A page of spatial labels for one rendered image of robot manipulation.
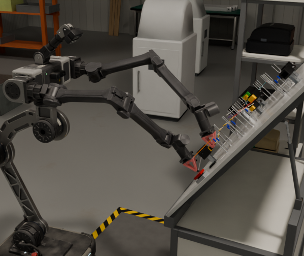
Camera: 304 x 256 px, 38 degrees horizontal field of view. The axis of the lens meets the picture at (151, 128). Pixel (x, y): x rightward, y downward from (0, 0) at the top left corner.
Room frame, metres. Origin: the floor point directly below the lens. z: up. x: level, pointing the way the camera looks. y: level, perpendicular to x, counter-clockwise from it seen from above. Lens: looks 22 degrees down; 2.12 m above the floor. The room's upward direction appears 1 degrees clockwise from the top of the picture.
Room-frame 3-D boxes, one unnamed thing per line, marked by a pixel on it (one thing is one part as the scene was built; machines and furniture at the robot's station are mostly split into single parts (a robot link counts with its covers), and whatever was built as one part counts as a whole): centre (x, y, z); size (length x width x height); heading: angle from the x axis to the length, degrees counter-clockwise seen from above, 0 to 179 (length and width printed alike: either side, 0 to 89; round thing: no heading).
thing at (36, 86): (2.12, 0.59, 1.45); 0.09 x 0.08 x 0.12; 162
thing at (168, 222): (2.43, -0.34, 0.83); 1.18 x 0.06 x 0.06; 155
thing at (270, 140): (3.11, -0.83, 0.76); 0.30 x 0.21 x 0.20; 68
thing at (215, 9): (10.91, -0.83, 0.48); 2.66 x 1.00 x 0.96; 72
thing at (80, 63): (2.60, 0.43, 1.45); 0.09 x 0.08 x 0.12; 162
